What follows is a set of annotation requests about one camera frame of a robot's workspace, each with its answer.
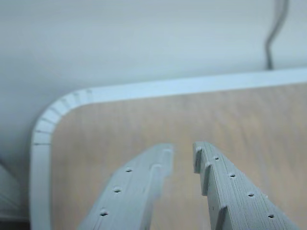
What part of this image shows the white table rim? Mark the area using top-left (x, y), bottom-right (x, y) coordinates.
top-left (30, 68), bottom-right (307, 230)

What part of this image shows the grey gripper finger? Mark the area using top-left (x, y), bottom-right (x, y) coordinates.
top-left (77, 143), bottom-right (175, 230)
top-left (192, 141), bottom-right (302, 230)

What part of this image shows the grey cable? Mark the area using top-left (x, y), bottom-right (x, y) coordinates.
top-left (264, 0), bottom-right (289, 70)

